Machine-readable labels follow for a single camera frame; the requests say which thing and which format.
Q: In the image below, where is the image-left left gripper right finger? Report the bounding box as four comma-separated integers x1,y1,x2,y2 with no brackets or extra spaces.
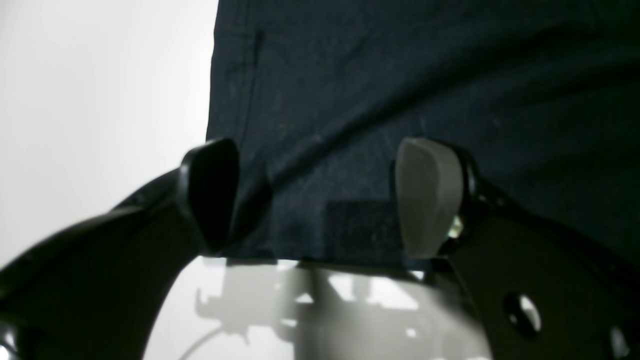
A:
394,137,639,360

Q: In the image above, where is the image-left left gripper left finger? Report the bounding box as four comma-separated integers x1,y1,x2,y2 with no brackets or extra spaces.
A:
1,138,239,360

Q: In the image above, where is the black T-shirt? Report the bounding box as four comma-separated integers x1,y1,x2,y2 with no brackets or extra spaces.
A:
206,0,640,269

